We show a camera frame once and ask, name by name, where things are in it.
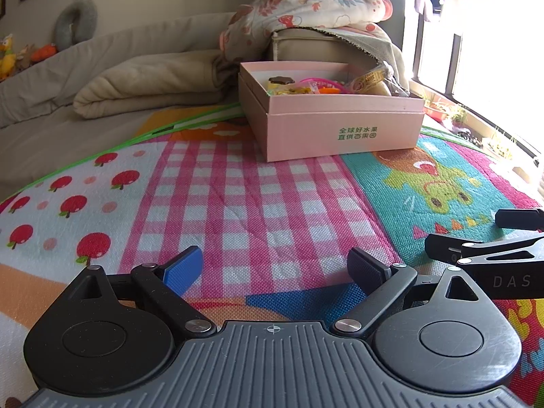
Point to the grey bed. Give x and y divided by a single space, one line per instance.
42 106

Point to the beige folded blanket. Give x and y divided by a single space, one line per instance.
148 85

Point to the window frame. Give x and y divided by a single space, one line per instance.
454 63

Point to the orange snack packet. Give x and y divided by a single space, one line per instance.
330 91

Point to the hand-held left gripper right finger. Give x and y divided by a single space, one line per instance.
365 270

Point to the beige cushion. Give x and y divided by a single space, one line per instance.
306 46

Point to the yellow plush toy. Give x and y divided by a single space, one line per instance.
6 59

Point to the pink cardboard box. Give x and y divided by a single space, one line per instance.
340 114

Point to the chocolate pudding toy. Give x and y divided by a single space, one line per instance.
281 80

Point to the red planter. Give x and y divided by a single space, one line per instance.
435 110

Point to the brown plush toy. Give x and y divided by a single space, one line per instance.
25 57

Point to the colourful cartoon play mat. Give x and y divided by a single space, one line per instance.
255 204

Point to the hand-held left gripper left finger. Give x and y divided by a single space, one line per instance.
182 272

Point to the floral pink blanket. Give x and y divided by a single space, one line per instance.
297 4

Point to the gold chocolate coins packet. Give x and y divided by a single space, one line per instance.
301 90

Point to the pink toy strainer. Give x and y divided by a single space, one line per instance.
318 80

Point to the white planter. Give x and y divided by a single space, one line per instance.
503 151

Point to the grey neck pillow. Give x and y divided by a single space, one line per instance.
63 25

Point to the orange plush toy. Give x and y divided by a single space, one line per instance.
42 52

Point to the bread packet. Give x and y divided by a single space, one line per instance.
367 81

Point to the dark plant pot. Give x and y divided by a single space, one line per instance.
472 139

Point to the grey fringed cloth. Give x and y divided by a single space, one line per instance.
384 46

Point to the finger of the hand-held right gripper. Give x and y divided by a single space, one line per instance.
442 246
518 218

